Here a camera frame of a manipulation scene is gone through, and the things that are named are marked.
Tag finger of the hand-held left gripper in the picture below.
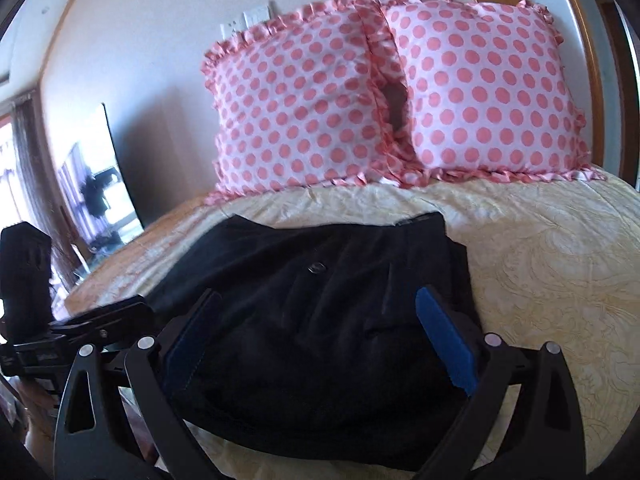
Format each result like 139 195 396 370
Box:
50 295 158 356

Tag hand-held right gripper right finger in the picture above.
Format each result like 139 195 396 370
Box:
415 285 586 480

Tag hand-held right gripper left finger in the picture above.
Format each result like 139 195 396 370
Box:
52 287 223 480

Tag black pants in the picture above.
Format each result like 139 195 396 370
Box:
145 211 483 471

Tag flat screen television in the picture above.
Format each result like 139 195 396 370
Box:
55 102 146 261

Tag yellow patterned bed cover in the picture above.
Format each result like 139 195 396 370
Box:
65 167 640 480

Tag large pink polka dot pillow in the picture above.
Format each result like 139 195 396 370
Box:
200 0 401 198

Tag pink polka dot ruffled pillow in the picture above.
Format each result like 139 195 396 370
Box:
380 0 608 183

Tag white wall socket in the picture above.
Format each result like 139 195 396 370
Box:
220 18 249 42

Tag white wall switch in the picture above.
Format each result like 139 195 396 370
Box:
242 2 275 30

